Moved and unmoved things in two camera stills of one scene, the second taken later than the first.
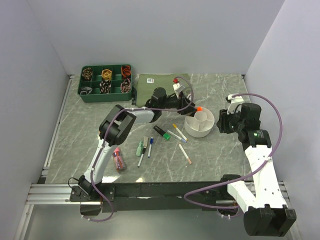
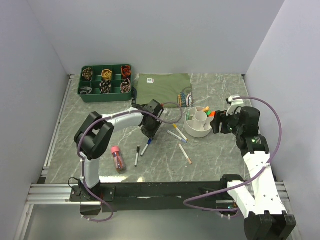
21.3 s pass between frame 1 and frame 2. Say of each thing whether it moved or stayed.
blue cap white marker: moved
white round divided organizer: stayed
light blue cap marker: stayed
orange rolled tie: stayed
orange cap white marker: stayed
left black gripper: moved
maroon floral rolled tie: stayed
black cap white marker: moved
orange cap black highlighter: moved
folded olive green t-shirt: stayed
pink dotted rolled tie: stayed
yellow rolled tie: stayed
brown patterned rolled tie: stayed
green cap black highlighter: moved
